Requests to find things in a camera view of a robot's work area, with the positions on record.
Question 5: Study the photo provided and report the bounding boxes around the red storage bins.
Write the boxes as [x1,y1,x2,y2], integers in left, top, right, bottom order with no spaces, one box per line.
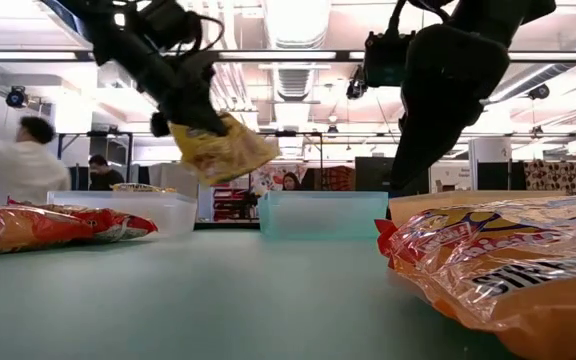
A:
[211,187,259,222]

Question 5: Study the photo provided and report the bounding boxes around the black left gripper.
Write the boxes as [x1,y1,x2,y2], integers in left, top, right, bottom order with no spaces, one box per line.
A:
[137,49,229,139]

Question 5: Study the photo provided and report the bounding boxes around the teal plastic bin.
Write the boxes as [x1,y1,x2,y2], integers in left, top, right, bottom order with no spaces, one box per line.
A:
[257,190,390,240]

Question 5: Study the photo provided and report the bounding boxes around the green table mat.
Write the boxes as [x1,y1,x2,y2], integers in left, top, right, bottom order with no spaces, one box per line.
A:
[0,227,576,360]

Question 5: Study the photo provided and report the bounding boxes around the orange plastic bin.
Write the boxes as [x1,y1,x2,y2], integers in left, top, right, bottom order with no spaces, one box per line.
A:
[387,189,569,229]

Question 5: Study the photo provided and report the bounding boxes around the black ceiling spotlight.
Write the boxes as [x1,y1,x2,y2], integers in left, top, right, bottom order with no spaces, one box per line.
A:
[527,83,551,101]
[5,85,30,110]

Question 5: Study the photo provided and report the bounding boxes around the black monitor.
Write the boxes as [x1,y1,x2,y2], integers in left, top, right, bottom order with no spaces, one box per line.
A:
[354,156,394,192]

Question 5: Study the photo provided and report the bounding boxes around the grey cabinet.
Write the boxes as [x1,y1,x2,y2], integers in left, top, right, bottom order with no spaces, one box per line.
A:
[147,162,200,199]

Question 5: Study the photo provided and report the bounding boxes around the silver ventilation duct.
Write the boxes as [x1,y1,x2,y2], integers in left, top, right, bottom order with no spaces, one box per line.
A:
[261,0,333,104]

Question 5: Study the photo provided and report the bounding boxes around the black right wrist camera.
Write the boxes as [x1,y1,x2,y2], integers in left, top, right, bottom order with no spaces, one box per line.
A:
[364,29,417,89]

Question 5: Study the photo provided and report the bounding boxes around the clear plastic bin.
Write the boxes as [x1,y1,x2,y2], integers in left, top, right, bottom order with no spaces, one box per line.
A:
[46,189,199,239]

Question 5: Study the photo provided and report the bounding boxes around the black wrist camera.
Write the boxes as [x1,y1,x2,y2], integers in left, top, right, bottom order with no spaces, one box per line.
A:
[135,0,204,51]
[364,29,417,89]

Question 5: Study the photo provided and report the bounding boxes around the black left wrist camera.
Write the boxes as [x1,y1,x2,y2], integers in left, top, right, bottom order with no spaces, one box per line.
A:
[135,0,204,51]

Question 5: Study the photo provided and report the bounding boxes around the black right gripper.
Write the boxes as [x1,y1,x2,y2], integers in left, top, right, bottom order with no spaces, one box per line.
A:
[390,23,512,194]

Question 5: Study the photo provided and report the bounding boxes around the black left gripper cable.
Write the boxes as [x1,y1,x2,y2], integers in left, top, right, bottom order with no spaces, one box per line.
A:
[187,12,227,66]

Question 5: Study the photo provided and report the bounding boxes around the red snack packets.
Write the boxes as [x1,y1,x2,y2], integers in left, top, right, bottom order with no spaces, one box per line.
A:
[374,192,576,360]

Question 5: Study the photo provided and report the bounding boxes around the black overhead camera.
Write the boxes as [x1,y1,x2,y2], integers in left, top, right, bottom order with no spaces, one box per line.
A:
[345,64,369,101]

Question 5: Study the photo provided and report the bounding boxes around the floral patterned curtain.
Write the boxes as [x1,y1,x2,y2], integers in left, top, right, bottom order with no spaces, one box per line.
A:
[523,159,576,196]

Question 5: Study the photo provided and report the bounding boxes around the orange Saucy Noods packet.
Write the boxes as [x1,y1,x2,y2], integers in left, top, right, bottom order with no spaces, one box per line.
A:
[0,204,95,257]

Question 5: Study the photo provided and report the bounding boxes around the black aluminium rig frame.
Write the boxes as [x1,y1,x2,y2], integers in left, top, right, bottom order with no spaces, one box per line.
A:
[192,222,262,231]

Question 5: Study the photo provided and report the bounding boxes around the person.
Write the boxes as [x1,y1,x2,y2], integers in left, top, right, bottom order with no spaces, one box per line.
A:
[281,171,303,192]
[0,115,73,207]
[87,153,127,192]

